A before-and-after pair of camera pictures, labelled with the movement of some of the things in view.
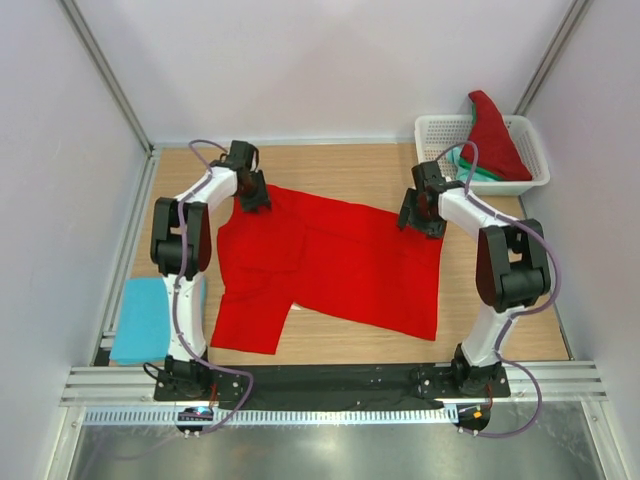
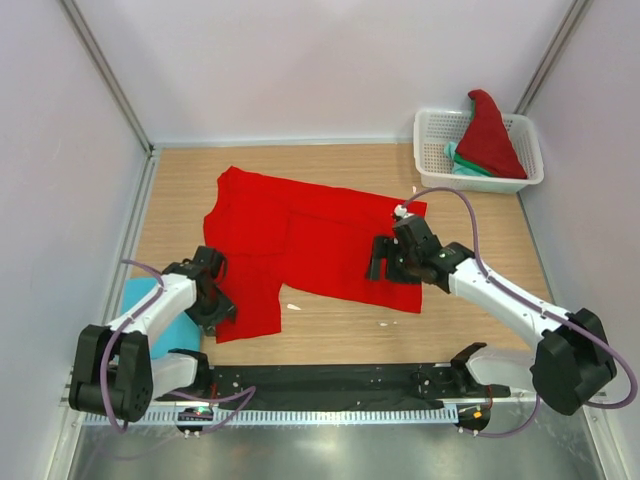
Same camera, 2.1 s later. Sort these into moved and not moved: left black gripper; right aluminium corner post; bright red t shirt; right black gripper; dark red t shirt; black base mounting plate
Moved: right black gripper; bright red t shirt; left black gripper
Not moved: black base mounting plate; right aluminium corner post; dark red t shirt
